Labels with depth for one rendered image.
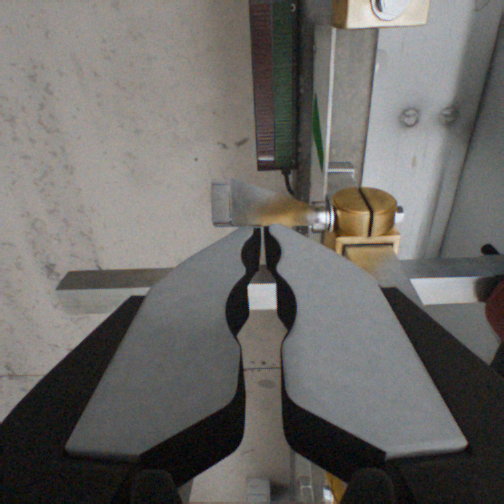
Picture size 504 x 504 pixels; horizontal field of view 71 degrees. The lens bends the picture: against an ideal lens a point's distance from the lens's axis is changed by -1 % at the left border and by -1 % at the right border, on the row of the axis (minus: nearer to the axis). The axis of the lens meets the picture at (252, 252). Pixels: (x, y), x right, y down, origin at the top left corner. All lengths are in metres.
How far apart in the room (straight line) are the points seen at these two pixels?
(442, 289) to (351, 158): 0.18
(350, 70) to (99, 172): 1.00
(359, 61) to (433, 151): 0.20
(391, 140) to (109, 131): 0.90
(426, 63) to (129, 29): 0.83
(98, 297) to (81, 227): 1.08
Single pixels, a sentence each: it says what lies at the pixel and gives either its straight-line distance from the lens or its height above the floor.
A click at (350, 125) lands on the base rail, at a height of 0.70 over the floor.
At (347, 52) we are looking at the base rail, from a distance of 0.41.
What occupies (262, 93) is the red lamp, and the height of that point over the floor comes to 0.70.
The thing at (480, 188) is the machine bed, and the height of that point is 0.67.
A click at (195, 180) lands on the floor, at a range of 1.21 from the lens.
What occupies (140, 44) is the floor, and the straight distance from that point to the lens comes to 1.15.
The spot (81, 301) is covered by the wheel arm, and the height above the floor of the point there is 0.86.
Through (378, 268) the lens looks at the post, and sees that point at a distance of 0.27.
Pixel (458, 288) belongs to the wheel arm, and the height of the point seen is 0.86.
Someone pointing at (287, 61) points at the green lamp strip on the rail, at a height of 0.70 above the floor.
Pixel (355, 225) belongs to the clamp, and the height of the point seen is 0.87.
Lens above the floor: 1.11
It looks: 56 degrees down
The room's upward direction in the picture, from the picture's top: 178 degrees counter-clockwise
